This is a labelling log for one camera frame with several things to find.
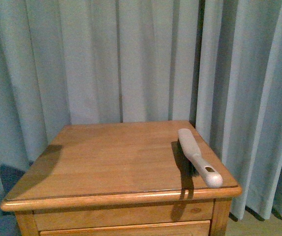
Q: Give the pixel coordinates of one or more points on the wooden nightstand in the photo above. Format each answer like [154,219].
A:
[121,179]

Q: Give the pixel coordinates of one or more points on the beige hand brush black bristles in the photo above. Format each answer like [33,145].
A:
[192,152]

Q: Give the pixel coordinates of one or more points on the light grey curtain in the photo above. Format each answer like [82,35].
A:
[217,63]

